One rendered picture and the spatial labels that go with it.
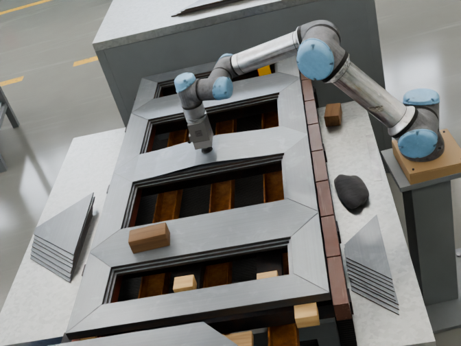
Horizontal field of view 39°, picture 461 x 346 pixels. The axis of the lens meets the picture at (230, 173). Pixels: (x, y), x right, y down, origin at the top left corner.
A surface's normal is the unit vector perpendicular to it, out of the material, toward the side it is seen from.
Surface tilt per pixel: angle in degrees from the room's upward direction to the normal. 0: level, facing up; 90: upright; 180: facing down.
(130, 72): 90
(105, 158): 0
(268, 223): 0
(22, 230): 0
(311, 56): 86
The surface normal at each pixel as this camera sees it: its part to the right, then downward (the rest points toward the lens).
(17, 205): -0.24, -0.80
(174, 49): -0.03, 0.58
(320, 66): -0.38, 0.55
